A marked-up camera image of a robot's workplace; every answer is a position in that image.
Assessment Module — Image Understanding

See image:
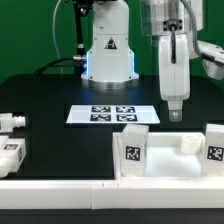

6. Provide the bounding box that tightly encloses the white marker sheet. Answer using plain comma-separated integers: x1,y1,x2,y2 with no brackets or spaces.
66,105,160,124

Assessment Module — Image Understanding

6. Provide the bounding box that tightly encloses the white square table top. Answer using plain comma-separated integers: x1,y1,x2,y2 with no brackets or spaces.
113,132,215,180

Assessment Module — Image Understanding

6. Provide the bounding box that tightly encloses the white thin cable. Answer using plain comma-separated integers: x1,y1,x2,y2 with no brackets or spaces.
52,0,65,76

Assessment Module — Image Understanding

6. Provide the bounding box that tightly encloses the black camera pole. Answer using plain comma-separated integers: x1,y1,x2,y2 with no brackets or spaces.
72,0,94,77

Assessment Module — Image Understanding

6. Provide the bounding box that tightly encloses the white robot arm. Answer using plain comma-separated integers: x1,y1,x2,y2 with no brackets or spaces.
81,0,203,122

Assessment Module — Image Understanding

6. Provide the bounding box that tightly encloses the white front obstacle rail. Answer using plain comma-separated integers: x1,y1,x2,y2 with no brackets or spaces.
0,178,224,209

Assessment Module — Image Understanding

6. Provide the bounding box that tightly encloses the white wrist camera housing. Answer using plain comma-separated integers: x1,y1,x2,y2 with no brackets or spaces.
199,41,224,80

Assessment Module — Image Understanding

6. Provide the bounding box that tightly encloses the black cable on table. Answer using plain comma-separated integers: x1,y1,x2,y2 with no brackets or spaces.
34,57,83,76

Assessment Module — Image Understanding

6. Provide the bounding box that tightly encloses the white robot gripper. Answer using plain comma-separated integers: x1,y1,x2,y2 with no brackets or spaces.
158,34,190,122

